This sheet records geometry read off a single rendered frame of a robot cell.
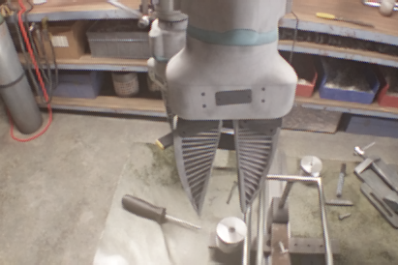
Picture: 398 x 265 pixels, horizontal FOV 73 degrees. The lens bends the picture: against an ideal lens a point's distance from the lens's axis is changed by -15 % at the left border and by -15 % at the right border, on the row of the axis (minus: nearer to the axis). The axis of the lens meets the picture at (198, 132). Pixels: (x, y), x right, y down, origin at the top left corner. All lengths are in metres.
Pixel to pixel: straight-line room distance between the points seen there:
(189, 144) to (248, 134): 0.05
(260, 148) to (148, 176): 0.44
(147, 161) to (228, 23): 0.57
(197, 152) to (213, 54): 0.10
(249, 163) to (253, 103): 0.08
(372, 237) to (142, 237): 0.48
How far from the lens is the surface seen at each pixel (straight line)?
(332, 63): 2.25
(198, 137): 0.28
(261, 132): 0.28
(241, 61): 0.22
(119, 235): 0.64
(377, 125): 2.29
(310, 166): 0.70
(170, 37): 0.46
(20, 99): 2.16
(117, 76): 2.06
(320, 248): 0.60
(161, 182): 0.70
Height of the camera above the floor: 1.44
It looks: 45 degrees down
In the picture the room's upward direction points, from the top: straight up
